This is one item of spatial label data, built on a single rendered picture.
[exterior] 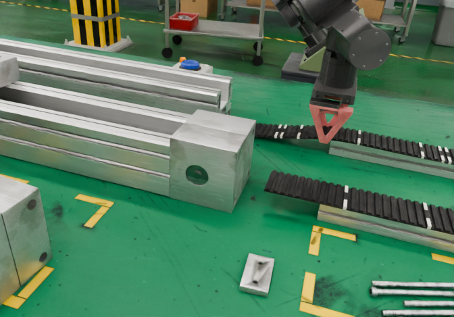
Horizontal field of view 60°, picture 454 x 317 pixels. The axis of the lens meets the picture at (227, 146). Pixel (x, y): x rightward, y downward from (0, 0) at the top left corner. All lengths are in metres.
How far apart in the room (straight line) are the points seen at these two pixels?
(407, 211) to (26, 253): 0.44
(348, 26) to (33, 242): 0.46
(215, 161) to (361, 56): 0.24
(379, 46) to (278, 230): 0.28
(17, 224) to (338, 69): 0.48
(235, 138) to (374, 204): 0.20
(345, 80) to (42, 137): 0.46
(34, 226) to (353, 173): 0.47
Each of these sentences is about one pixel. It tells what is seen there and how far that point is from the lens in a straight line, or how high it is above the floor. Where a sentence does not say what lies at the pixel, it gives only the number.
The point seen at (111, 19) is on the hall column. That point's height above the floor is 0.27.
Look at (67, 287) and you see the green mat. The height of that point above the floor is 0.78.
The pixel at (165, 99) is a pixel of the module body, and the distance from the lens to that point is 0.72.
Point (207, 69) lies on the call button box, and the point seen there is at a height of 0.84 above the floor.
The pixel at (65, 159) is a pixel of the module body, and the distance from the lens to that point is 0.62.
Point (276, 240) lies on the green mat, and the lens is 0.51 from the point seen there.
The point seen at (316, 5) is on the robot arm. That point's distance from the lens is 0.61.
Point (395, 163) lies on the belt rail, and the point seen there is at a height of 0.79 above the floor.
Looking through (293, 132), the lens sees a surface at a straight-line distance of 0.71.
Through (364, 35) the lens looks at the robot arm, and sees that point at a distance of 0.56.
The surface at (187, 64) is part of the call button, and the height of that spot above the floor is 0.85.
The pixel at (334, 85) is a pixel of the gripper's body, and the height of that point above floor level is 0.91.
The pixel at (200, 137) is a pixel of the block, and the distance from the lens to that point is 0.51.
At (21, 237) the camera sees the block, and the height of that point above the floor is 0.83.
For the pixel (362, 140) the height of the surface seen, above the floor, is 0.81.
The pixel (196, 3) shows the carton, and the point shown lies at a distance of 5.72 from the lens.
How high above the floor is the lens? 1.11
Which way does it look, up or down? 29 degrees down
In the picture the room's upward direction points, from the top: 4 degrees clockwise
